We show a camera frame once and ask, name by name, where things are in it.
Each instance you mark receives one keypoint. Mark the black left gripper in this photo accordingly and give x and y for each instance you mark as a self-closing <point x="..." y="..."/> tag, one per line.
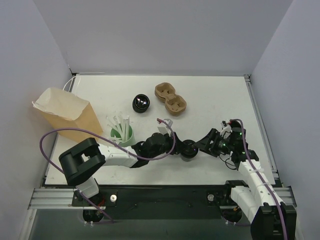
<point x="173" y="143"/>

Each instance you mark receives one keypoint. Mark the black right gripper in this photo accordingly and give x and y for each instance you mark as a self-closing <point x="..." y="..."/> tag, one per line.
<point x="213" y="140"/>

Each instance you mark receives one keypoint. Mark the black paper coffee cup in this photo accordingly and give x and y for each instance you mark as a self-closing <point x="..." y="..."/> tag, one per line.
<point x="187" y="158"/>

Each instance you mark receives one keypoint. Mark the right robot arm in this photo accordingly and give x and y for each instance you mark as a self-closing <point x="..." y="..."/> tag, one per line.
<point x="269" y="216"/>

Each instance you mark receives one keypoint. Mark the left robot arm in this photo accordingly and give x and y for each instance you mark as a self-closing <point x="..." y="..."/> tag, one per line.
<point x="83" y="160"/>

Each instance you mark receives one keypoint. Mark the brown pulp cup carriers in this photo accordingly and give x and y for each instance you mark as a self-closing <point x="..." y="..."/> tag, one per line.
<point x="174" y="103"/>

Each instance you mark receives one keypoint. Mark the white wrapped straw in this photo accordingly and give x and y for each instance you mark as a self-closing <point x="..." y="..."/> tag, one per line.
<point x="117" y="124"/>
<point x="127" y="128"/>
<point x="123" y="127"/>
<point x="111" y="124"/>
<point x="115" y="139"/>

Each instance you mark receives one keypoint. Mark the green straw holder cup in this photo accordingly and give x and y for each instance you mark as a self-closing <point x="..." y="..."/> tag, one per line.
<point x="128" y="143"/>

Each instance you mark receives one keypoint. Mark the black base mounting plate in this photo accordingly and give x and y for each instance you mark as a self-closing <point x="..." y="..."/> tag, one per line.
<point x="159" y="202"/>

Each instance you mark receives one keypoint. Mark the brown paper bag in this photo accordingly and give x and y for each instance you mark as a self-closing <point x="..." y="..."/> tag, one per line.
<point x="64" y="109"/>

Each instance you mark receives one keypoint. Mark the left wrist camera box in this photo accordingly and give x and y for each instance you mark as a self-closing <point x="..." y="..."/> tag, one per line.
<point x="163" y="128"/>

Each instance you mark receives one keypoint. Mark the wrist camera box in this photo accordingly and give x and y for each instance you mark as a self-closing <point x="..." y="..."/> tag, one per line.
<point x="226" y="128"/>
<point x="163" y="128"/>

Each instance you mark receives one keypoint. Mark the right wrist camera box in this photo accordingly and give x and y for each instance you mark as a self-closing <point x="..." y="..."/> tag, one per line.
<point x="226" y="128"/>

